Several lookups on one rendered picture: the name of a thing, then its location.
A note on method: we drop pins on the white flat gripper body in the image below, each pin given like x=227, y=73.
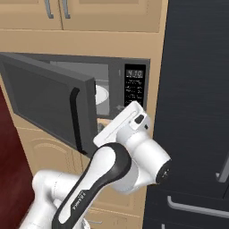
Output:
x=119, y=122

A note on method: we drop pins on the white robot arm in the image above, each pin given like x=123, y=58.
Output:
x=140, y=155

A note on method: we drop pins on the white microwave turntable plate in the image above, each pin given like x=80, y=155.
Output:
x=100, y=94

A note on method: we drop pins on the dark grey microwave oven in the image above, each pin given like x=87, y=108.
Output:
x=114, y=86

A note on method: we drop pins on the dark grey microwave door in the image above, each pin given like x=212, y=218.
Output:
x=38, y=98

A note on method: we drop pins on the black fridge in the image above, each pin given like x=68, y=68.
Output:
x=193, y=89

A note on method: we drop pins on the beige drawer front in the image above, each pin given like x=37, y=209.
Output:
x=119, y=220

